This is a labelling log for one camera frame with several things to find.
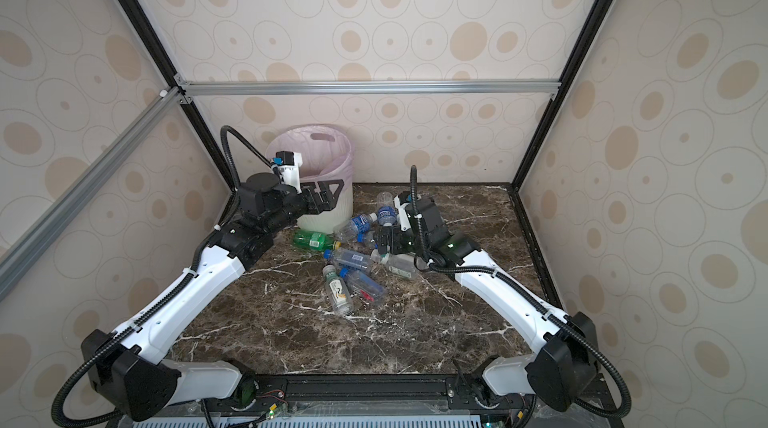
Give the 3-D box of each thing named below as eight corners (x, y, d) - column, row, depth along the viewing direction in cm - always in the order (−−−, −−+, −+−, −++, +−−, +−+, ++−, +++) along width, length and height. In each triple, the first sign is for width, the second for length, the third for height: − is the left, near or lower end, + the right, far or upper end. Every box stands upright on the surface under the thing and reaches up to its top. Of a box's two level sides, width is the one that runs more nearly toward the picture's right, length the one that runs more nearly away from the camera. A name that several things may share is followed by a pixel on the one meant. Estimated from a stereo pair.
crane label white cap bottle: (337, 319, 88) (334, 311, 83) (321, 274, 97) (318, 265, 92) (356, 310, 89) (355, 302, 85) (339, 267, 99) (337, 257, 94)
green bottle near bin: (295, 253, 102) (290, 243, 97) (298, 241, 106) (293, 230, 101) (340, 253, 102) (338, 243, 97) (342, 241, 106) (339, 230, 101)
